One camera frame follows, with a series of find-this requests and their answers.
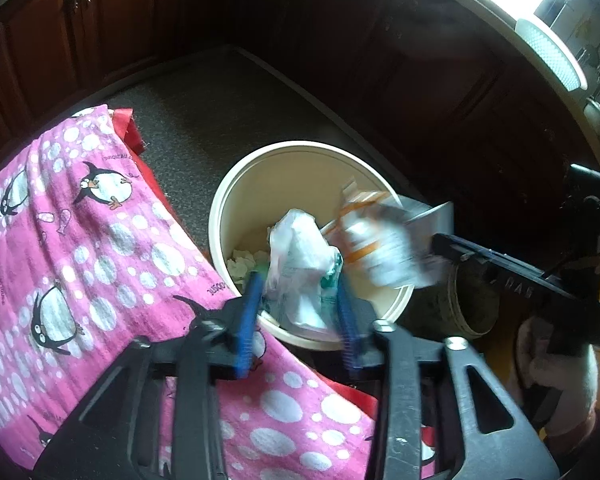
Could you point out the pink penguin tablecloth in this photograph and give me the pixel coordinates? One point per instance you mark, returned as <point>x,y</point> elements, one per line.
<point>90,258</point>

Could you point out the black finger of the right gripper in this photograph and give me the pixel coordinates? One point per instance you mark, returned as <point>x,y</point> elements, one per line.
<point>458,250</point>

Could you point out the right white gloved hand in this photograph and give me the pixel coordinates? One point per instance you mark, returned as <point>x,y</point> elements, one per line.
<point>557,393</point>

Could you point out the brown wooden base cabinets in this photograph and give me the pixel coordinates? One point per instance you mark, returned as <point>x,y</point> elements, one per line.
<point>411,76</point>

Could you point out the orange white snack bag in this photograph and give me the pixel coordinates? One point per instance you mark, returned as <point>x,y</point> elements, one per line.
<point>389,237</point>

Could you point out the cream round trash bin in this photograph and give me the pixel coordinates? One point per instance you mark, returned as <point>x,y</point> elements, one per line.
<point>265,184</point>

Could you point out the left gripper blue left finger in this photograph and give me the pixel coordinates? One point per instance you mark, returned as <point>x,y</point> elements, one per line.
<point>240,317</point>

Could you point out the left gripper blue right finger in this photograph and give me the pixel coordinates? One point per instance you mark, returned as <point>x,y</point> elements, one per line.
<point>355,318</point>

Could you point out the white plastic bag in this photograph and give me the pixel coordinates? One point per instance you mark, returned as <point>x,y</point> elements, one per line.
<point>300,290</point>

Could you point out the cream paper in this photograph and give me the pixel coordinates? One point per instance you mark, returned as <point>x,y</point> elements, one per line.
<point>242,263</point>

